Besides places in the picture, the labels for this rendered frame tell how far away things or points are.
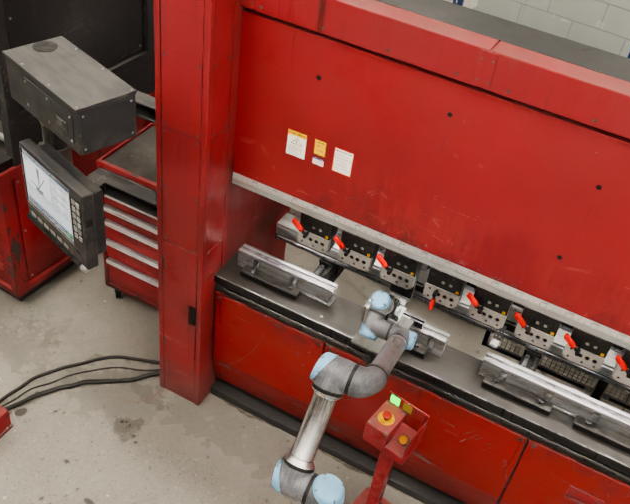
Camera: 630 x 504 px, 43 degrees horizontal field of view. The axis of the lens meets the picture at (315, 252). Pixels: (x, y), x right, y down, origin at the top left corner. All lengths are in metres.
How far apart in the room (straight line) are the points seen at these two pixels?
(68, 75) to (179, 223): 0.86
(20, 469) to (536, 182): 2.74
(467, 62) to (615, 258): 0.87
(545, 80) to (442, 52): 0.35
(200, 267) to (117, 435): 1.08
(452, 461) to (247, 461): 1.03
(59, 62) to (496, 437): 2.33
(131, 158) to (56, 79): 1.35
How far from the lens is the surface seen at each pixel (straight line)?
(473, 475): 3.83
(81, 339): 4.68
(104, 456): 4.17
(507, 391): 3.48
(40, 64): 3.12
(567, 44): 2.91
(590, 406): 3.48
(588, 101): 2.71
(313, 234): 3.42
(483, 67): 2.75
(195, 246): 3.55
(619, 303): 3.10
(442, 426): 3.67
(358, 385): 2.78
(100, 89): 2.95
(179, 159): 3.33
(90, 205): 3.05
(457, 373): 3.51
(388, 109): 2.96
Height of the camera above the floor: 3.41
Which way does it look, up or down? 40 degrees down
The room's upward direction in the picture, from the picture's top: 9 degrees clockwise
